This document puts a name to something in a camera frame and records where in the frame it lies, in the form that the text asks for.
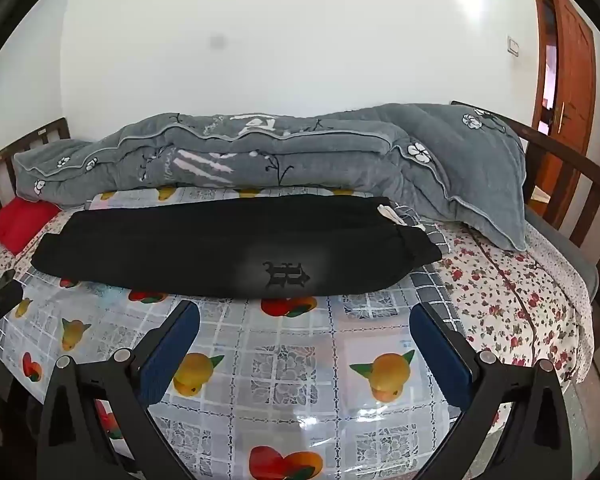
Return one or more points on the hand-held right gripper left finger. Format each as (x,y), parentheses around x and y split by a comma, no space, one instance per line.
(172,355)

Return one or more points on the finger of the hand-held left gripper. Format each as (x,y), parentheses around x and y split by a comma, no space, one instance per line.
(2,297)

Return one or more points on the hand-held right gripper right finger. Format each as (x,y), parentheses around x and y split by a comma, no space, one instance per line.
(440,360)

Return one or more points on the black pants with white stripes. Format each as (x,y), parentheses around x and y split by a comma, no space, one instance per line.
(220,250)

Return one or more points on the red pillow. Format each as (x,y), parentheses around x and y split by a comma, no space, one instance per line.
(20,222)

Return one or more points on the floral bed sheet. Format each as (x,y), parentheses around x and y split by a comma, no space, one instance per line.
(505,290)

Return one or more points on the fruit print plastic sheet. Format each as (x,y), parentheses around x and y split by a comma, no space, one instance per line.
(290,365)

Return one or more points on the grey mattress pad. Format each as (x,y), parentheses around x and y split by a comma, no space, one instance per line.
(570,250)

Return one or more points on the wooden door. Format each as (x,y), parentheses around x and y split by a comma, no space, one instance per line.
(572,85)

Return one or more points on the white light switch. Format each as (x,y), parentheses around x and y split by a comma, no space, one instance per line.
(513,46)

